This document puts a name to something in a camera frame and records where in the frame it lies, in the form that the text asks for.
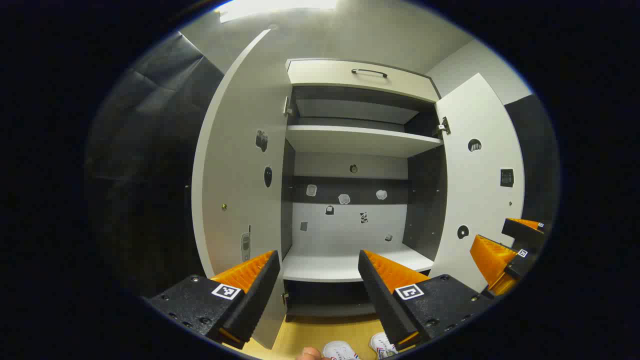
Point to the grey white shoe cabinet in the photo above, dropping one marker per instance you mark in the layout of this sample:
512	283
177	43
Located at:
425	200

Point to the white cabinet drawer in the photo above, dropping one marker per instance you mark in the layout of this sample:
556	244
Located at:
325	74

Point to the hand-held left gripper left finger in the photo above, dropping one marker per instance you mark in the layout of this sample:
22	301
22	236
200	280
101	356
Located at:
260	295

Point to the metal door hinge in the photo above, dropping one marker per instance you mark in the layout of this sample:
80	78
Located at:
442	126
287	106

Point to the white canvas shoe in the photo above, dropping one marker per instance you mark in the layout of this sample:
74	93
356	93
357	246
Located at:
382	345
340	351

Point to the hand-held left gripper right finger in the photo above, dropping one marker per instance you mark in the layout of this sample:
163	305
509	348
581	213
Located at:
380	300

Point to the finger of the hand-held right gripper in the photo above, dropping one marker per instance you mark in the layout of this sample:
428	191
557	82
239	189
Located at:
492	260
522	232

